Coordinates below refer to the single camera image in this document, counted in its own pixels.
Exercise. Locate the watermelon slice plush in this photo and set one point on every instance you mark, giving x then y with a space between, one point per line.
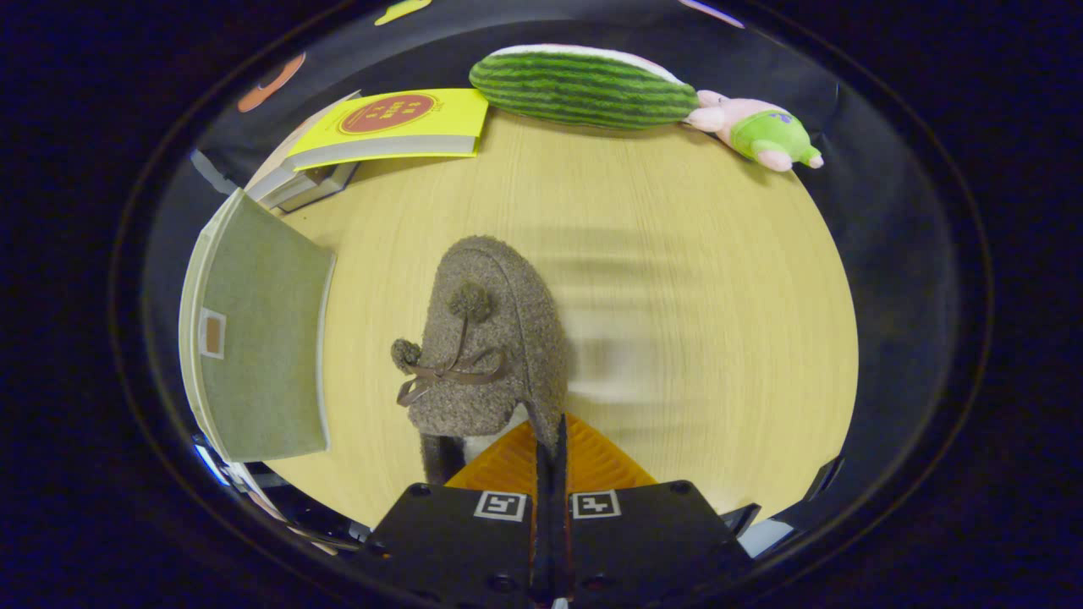
584 89

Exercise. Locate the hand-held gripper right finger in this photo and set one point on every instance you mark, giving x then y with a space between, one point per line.
634 541

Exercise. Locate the pink and green plush toy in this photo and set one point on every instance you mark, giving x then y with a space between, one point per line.
761 131

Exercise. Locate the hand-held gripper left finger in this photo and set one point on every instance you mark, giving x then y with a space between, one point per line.
465 541

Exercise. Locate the grey book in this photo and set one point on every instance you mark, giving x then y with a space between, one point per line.
326 182

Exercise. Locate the beige book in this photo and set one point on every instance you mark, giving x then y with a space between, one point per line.
271 179

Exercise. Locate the yellow book with red circle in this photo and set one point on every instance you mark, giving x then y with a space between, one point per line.
398 123

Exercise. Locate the brown fuzzy shoe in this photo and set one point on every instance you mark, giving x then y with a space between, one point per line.
499 338

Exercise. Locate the grey-green fabric storage box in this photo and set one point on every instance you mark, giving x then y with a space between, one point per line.
262 355

